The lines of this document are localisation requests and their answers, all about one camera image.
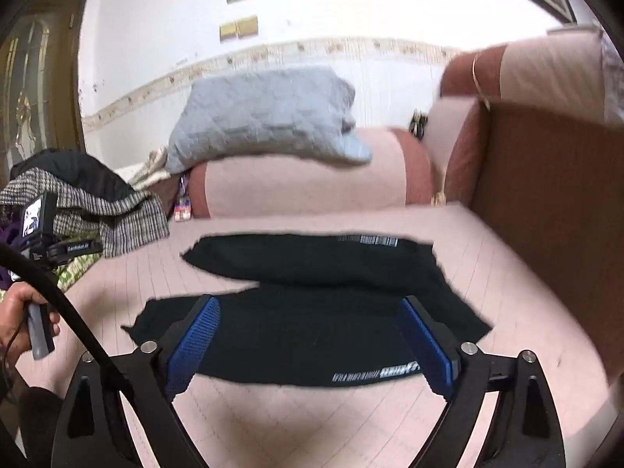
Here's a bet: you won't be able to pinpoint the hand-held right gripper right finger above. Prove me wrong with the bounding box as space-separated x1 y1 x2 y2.
396 295 567 468

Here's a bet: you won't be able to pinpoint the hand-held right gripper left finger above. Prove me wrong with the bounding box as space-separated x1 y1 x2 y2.
51 294 222 468

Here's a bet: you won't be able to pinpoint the black pants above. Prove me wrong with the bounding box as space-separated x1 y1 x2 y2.
121 233 494 388

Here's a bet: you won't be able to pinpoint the person's left hand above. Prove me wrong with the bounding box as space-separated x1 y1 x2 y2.
0 283 62 367

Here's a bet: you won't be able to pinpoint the purple cloth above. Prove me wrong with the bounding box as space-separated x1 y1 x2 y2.
0 222 27 291

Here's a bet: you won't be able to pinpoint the green patterned cloth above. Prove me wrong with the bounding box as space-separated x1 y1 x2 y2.
56 256 94 292

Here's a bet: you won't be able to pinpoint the houndstooth coat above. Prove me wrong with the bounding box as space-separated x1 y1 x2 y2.
0 149 171 259

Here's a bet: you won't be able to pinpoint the cream cloth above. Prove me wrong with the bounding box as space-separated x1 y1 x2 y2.
128 149 171 191

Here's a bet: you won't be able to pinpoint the colourful small packet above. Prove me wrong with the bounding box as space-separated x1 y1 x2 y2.
173 174 194 222

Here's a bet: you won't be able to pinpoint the wooden door with glass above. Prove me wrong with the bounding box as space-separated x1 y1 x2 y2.
0 0 89 167

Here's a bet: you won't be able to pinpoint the grey quilted blanket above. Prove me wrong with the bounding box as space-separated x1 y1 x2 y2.
166 66 374 174

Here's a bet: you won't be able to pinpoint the black braided cable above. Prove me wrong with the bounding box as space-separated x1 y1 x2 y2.
0 244 138 401

